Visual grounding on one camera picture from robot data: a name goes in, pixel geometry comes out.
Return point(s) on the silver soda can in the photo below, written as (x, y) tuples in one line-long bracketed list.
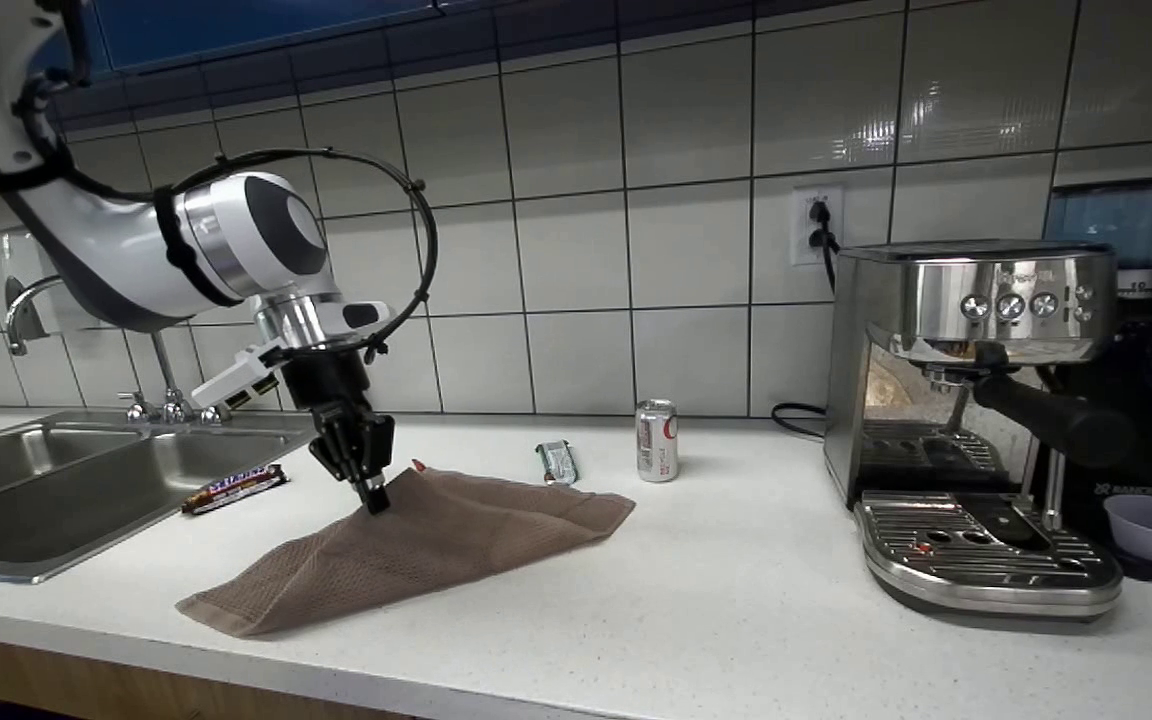
[(657, 443)]

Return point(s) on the white wall outlet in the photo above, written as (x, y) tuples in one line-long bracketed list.
[(818, 227)]

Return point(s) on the Snickers chocolate bar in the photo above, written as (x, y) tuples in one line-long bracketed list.
[(232, 488)]

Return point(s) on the brown waffle towel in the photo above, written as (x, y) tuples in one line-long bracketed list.
[(418, 543)]

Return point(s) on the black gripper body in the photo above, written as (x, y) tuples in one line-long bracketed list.
[(338, 403)]

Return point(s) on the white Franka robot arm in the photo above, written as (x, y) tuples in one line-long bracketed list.
[(108, 246)]

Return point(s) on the stainless steel espresso machine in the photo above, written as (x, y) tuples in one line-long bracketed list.
[(976, 403)]

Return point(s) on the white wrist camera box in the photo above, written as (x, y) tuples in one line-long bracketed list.
[(239, 380)]

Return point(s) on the stainless steel sink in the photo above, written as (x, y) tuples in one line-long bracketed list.
[(59, 492)]

